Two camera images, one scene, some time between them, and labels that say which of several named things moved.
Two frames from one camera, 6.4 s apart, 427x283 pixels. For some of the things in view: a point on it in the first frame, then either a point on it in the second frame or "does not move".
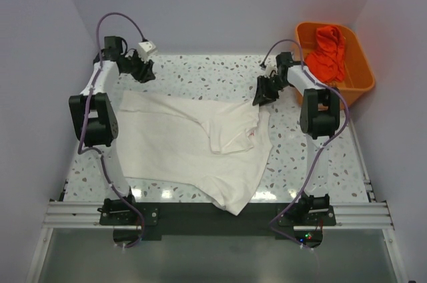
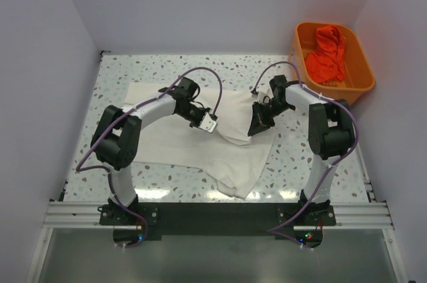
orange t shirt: x=327 y=61 does not move
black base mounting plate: x=205 y=219 does not move
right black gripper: x=263 y=95 → x=259 y=122
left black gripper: x=145 y=73 → x=204 y=110
